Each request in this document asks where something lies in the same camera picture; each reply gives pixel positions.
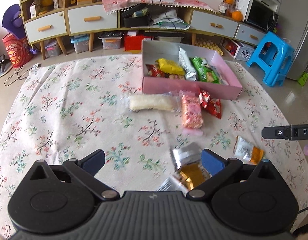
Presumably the gold brown bar packet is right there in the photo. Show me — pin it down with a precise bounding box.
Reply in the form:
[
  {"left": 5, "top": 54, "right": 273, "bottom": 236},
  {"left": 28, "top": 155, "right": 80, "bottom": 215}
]
[{"left": 157, "top": 163, "right": 211, "bottom": 195}]

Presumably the orange white small packet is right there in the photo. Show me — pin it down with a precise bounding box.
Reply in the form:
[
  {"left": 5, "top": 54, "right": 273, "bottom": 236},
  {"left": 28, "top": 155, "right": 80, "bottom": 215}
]
[{"left": 234, "top": 136, "right": 264, "bottom": 165}]

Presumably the pink rice cracker packet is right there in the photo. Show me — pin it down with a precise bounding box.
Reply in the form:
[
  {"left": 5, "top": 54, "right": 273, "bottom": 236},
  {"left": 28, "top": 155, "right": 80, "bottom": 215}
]
[{"left": 179, "top": 90, "right": 204, "bottom": 137}]

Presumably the red snack packet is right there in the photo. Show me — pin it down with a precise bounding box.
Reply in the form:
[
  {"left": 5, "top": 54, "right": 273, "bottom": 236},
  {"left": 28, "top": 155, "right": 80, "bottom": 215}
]
[
  {"left": 146, "top": 64, "right": 165, "bottom": 77},
  {"left": 199, "top": 90, "right": 222, "bottom": 119}
]

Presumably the clear white bread packet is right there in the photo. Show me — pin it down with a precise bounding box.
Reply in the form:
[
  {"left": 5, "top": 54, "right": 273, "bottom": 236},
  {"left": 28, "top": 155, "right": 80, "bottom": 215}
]
[{"left": 119, "top": 94, "right": 181, "bottom": 112}]

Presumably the green chips packet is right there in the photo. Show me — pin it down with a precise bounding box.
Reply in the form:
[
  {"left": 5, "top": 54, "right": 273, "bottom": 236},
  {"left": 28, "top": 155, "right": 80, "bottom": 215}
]
[{"left": 190, "top": 56, "right": 214, "bottom": 83}]

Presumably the silver cracker packet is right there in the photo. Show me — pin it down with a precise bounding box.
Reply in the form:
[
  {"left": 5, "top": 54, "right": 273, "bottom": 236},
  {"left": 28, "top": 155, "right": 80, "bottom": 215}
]
[{"left": 178, "top": 47, "right": 198, "bottom": 82}]

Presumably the yellow snack packet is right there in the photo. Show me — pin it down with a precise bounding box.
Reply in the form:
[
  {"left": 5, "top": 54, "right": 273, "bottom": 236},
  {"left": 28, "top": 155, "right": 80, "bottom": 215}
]
[{"left": 156, "top": 58, "right": 185, "bottom": 76}]

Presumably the white red small packet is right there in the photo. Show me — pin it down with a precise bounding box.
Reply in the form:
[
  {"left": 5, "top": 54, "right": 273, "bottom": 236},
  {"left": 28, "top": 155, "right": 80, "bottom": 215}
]
[{"left": 170, "top": 142, "right": 202, "bottom": 172}]

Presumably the blue white bread packet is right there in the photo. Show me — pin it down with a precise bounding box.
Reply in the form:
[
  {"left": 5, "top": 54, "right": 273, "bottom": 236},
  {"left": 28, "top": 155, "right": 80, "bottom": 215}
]
[{"left": 209, "top": 65, "right": 229, "bottom": 86}]

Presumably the beef jerky cracker packet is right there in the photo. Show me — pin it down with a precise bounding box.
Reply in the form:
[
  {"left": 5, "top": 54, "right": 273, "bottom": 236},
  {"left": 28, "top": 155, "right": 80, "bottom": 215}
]
[{"left": 169, "top": 74, "right": 185, "bottom": 80}]

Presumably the floral table cloth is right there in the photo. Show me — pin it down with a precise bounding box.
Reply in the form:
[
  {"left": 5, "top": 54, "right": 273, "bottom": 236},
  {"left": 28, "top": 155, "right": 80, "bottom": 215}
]
[{"left": 0, "top": 55, "right": 308, "bottom": 238}]

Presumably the blue plastic stool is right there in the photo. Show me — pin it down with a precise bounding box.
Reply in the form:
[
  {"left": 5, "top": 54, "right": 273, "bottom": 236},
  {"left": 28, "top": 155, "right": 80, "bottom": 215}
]
[{"left": 247, "top": 32, "right": 294, "bottom": 87}]

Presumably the white patterned storage box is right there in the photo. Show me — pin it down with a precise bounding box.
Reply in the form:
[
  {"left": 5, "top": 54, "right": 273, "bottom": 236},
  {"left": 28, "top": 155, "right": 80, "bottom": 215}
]
[{"left": 221, "top": 38, "right": 255, "bottom": 62}]

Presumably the pink cardboard box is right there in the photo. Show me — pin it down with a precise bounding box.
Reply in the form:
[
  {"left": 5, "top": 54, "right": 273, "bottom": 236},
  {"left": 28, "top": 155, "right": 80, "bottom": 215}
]
[{"left": 142, "top": 40, "right": 243, "bottom": 100}]

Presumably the yellow egg tray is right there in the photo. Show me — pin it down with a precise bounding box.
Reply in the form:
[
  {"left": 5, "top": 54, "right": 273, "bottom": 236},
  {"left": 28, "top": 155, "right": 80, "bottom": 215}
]
[{"left": 195, "top": 37, "right": 224, "bottom": 56}]

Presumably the clear storage bin blue lid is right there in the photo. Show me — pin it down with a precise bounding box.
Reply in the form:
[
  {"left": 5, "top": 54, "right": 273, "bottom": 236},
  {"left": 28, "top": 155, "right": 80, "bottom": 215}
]
[{"left": 70, "top": 34, "right": 89, "bottom": 54}]

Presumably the clear bin under cabinet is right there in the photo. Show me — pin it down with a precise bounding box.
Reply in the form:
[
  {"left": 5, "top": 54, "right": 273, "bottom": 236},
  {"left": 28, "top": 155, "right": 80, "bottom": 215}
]
[{"left": 98, "top": 31, "right": 124, "bottom": 50}]

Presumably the red shoe box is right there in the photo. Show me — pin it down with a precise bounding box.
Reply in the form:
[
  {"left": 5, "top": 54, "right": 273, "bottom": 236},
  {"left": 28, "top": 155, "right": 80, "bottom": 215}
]
[{"left": 124, "top": 35, "right": 153, "bottom": 51}]

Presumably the black microwave oven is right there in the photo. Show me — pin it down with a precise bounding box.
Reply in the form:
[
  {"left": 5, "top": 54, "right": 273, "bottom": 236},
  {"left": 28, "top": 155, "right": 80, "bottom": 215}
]
[{"left": 234, "top": 0, "right": 281, "bottom": 32}]

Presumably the orange fruit lower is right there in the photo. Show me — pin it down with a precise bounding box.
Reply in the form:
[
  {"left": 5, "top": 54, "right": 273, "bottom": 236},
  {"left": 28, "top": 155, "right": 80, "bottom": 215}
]
[{"left": 231, "top": 10, "right": 244, "bottom": 22}]

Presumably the red lantern bag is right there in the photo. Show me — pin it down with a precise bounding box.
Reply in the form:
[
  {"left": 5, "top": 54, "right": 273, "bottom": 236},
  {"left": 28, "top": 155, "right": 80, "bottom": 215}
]
[{"left": 2, "top": 33, "right": 33, "bottom": 68}]

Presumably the wooden tv cabinet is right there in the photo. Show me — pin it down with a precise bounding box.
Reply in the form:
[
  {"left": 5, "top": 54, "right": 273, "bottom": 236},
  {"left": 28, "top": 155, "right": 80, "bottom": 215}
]
[{"left": 20, "top": 0, "right": 265, "bottom": 46}]

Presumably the black open case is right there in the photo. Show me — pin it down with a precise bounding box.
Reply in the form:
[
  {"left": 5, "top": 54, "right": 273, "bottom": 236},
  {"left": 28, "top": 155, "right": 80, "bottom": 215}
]
[{"left": 121, "top": 3, "right": 152, "bottom": 28}]

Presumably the purple hat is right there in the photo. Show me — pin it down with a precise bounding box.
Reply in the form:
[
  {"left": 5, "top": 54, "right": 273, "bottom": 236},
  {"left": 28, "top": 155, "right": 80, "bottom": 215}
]
[{"left": 2, "top": 4, "right": 26, "bottom": 39}]

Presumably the black power cable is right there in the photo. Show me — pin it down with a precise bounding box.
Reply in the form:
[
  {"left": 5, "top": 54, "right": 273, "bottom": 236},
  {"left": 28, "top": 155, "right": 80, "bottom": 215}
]
[{"left": 140, "top": 0, "right": 181, "bottom": 40}]

